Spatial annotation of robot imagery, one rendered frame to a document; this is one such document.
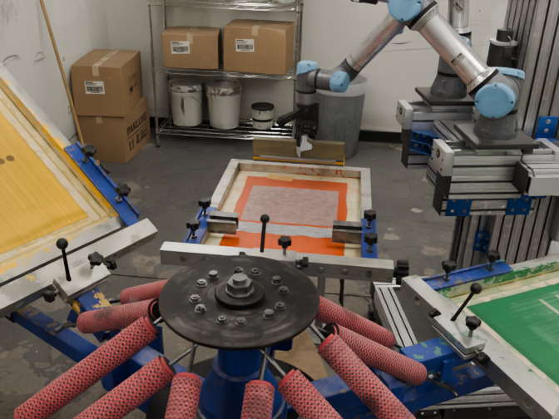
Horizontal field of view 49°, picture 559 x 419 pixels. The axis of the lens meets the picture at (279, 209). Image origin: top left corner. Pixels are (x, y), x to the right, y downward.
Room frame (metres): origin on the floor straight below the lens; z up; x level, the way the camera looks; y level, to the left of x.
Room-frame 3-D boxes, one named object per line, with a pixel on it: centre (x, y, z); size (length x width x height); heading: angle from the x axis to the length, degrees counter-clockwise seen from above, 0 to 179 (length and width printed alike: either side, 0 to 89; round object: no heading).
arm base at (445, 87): (2.56, -0.70, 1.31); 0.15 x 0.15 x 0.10
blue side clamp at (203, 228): (1.79, 0.26, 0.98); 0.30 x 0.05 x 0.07; 174
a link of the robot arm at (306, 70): (2.25, -0.09, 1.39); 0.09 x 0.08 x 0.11; 64
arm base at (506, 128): (2.07, -0.75, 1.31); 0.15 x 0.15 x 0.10
